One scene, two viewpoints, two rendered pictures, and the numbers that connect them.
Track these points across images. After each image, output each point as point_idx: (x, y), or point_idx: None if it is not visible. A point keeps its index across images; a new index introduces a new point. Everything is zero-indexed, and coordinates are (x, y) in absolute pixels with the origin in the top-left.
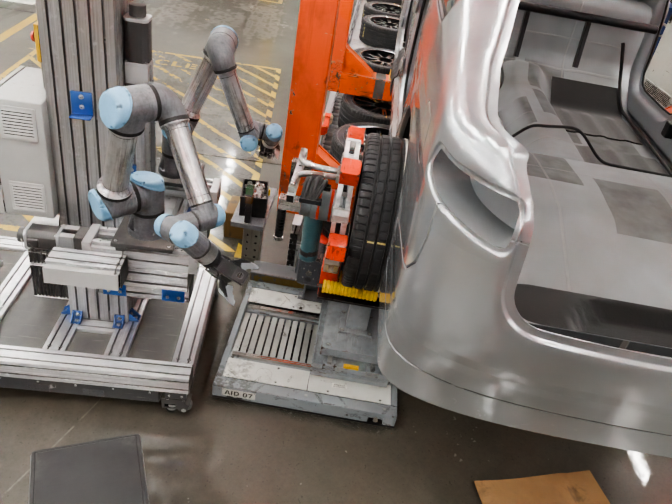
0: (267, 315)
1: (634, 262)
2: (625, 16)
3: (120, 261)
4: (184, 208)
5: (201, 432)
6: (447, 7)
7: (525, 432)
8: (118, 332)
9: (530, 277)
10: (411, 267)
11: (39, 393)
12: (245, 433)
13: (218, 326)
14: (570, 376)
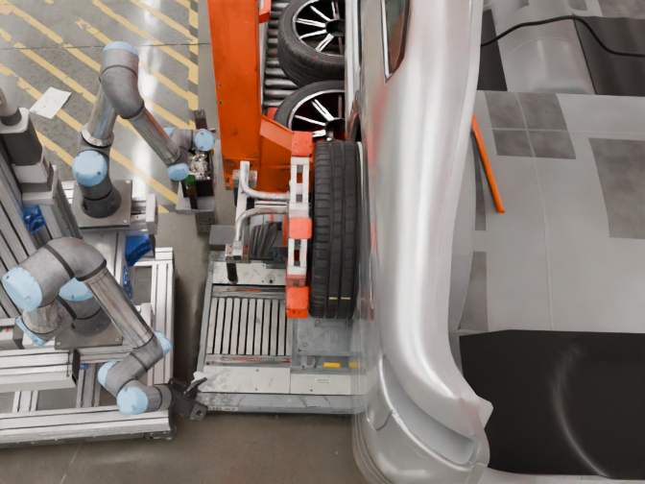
0: (236, 297)
1: (626, 274)
2: None
3: (69, 357)
4: (121, 249)
5: (191, 457)
6: (392, 52)
7: None
8: (83, 373)
9: (510, 316)
10: (373, 430)
11: None
12: (234, 450)
13: (186, 317)
14: None
